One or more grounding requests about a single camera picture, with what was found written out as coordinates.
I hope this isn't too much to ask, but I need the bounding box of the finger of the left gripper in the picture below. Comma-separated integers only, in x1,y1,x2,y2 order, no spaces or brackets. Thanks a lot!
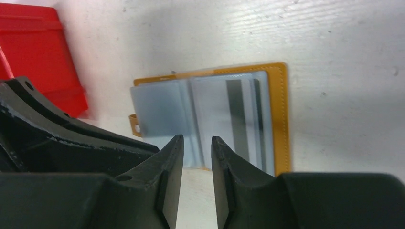
0,77,158,177

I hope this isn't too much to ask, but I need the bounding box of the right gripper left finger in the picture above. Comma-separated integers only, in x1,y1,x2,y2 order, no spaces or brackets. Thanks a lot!
0,135,184,229

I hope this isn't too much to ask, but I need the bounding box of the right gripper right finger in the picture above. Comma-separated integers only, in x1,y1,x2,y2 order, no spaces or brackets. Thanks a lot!
211,136,405,229

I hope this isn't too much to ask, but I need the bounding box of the yellow leather card holder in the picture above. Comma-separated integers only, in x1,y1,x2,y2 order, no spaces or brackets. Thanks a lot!
129,62,291,175

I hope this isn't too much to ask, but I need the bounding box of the white card with stripe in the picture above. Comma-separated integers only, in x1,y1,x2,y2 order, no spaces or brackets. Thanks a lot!
191,73,264,169

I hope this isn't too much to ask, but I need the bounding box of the red plastic tray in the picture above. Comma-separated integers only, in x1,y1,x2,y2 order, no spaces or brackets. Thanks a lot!
0,3,88,118

